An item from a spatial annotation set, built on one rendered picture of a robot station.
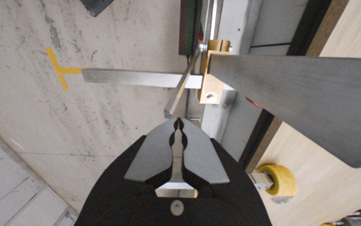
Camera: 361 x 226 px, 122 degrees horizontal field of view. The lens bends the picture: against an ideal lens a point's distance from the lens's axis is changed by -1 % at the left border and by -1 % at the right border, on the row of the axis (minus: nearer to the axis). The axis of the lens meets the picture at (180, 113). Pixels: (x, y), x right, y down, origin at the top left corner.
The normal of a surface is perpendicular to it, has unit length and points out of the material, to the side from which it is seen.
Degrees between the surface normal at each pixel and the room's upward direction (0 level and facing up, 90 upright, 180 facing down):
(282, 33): 90
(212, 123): 0
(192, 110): 0
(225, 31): 0
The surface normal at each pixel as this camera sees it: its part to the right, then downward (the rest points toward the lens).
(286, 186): 0.03, -0.09
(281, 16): -1.00, -0.04
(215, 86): 0.00, 0.47
